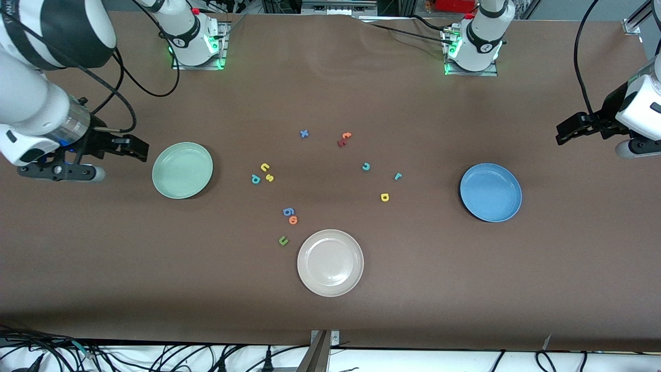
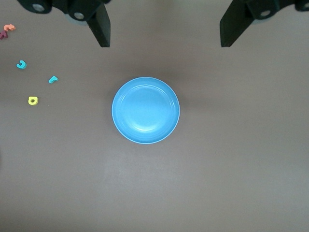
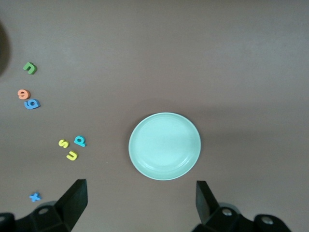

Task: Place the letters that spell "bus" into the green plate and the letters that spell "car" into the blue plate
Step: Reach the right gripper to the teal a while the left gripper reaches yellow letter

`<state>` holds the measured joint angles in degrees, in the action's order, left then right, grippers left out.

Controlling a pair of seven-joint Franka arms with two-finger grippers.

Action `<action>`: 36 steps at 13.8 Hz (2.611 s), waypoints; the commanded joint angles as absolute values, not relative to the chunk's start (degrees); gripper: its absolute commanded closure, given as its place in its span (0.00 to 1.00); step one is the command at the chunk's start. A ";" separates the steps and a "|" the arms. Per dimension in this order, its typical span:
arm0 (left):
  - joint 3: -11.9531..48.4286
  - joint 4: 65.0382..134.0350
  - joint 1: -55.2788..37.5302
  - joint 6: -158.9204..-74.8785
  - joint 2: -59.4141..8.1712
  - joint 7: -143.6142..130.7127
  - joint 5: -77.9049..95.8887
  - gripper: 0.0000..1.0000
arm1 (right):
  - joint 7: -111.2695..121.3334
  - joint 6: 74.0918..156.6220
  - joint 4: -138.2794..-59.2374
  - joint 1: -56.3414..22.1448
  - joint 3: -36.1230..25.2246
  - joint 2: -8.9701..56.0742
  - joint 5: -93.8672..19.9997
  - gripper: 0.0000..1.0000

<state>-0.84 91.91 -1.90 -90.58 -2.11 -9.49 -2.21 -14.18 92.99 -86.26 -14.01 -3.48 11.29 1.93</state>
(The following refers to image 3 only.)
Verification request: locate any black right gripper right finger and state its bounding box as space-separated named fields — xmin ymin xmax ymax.
xmin=192 ymin=180 xmax=293 ymax=232

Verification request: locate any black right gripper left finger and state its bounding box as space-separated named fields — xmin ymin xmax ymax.
xmin=0 ymin=179 xmax=88 ymax=232

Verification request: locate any teal foam letter p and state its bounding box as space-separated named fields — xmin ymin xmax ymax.
xmin=73 ymin=135 xmax=87 ymax=147

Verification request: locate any pale green round plate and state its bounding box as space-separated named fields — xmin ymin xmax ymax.
xmin=128 ymin=112 xmax=202 ymax=181

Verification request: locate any blue foam letter g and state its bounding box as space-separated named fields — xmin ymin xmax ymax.
xmin=24 ymin=99 xmax=41 ymax=110

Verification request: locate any orange o piece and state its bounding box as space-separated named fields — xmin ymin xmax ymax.
xmin=17 ymin=89 xmax=31 ymax=100

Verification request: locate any green foam letter n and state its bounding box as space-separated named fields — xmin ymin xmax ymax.
xmin=23 ymin=62 xmax=38 ymax=75

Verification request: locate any brown table cover sheet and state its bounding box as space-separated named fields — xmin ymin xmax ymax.
xmin=0 ymin=0 xmax=309 ymax=232

